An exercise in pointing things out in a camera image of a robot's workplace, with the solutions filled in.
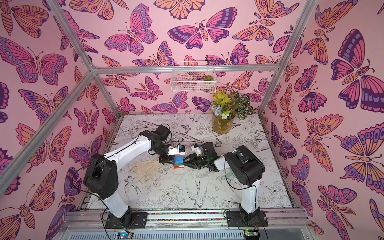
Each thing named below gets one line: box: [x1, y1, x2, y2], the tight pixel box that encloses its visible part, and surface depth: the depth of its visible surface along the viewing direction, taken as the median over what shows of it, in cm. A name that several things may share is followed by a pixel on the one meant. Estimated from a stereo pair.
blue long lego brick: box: [173, 157, 184, 164], surface depth 85 cm
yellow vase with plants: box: [211, 91, 256, 135], surface depth 98 cm
